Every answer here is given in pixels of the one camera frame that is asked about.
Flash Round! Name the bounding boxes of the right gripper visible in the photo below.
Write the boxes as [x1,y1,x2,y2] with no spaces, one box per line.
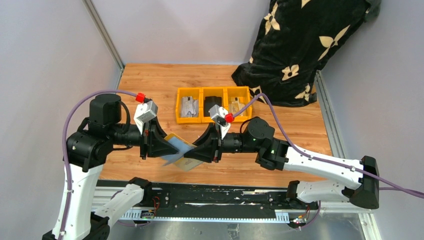
[184,122,260,163]

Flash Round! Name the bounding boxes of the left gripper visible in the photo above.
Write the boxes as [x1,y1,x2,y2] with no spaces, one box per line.
[110,114,181,158]

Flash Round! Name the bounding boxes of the yellow leather card holder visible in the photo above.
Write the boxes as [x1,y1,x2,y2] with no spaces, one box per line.
[161,133,204,172]

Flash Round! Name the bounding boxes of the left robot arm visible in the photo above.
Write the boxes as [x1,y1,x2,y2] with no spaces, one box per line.
[42,90,178,240]

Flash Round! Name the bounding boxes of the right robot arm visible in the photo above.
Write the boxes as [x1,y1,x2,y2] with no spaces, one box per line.
[184,117,380,210]

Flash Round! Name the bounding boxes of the silver cards in bin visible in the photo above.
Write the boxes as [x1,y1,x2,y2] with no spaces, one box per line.
[180,96,199,118]

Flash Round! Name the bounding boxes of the black cards in bin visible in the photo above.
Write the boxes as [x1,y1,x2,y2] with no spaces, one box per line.
[203,96,222,117]

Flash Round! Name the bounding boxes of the left yellow bin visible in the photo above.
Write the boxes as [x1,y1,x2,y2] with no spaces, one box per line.
[175,87,202,124]

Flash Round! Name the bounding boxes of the yellow bin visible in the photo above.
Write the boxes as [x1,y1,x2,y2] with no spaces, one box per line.
[200,87,226,123]
[225,86,253,123]
[175,87,202,124]

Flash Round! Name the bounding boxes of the middle yellow bin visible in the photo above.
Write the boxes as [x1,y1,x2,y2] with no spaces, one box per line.
[200,87,226,123]

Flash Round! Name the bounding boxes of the right yellow bin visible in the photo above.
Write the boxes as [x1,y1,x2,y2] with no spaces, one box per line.
[225,86,253,123]

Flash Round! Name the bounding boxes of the black floral blanket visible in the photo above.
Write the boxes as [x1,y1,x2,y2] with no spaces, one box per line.
[231,0,382,107]

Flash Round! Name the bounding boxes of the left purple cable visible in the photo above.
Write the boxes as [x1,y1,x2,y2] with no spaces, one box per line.
[57,90,147,240]

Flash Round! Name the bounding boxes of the purple cable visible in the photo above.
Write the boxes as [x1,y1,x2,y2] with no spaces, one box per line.
[225,93,424,200]
[57,90,147,240]

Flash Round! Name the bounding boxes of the aluminium frame post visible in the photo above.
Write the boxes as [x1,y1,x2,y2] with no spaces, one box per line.
[82,0,125,72]

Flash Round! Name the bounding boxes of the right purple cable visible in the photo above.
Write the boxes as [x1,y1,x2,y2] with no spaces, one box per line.
[225,93,424,200]

